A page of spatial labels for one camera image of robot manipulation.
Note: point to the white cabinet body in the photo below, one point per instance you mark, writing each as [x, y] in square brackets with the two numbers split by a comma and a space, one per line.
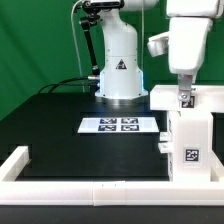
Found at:
[190, 139]

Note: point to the white flat marker plate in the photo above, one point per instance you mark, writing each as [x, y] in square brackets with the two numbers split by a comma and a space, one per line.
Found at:
[119, 125]

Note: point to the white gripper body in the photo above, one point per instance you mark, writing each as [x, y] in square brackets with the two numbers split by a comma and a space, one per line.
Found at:
[186, 44]

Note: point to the white U-shaped frame fence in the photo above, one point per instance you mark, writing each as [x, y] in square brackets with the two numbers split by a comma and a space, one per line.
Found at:
[15, 192]

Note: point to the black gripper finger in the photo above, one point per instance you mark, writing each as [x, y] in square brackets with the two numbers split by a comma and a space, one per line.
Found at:
[184, 87]

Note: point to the white box with marker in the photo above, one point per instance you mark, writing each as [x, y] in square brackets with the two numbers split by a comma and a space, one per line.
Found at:
[201, 97]

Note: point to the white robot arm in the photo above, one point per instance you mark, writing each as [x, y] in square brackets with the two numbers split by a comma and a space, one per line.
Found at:
[121, 78]

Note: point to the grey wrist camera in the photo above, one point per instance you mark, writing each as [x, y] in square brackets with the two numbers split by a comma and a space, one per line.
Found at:
[158, 44]

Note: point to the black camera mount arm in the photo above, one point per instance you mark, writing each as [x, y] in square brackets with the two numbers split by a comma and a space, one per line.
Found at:
[92, 8]

